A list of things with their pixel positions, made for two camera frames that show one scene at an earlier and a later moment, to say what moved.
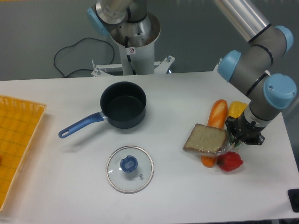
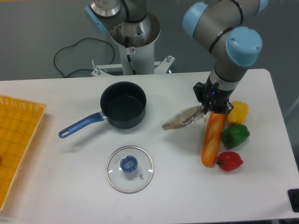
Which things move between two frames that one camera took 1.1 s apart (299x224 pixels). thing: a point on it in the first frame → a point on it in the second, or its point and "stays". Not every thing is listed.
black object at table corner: [293, 195] stays
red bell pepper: [229, 161] stays
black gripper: [240, 129] → [213, 98]
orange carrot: [217, 118] stays
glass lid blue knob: [130, 169] stays
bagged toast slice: [209, 140] → [184, 118]
